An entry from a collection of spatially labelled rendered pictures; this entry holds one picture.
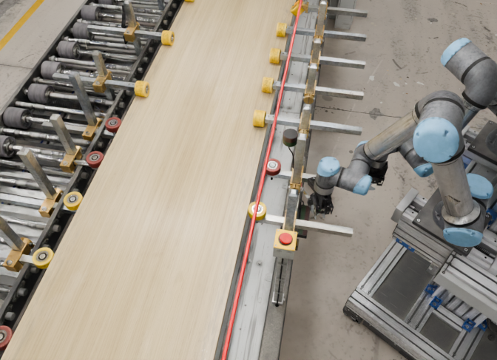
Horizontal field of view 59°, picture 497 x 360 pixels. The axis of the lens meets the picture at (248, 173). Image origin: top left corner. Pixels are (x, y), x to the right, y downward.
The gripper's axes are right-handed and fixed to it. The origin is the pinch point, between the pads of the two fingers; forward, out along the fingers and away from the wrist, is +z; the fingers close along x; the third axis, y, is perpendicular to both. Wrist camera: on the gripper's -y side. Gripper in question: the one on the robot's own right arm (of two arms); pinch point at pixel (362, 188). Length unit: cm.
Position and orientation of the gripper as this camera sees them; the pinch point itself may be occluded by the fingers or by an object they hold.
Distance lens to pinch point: 209.1
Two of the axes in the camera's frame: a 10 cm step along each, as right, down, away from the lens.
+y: 9.8, 1.5, -1.2
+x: 1.9, -7.8, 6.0
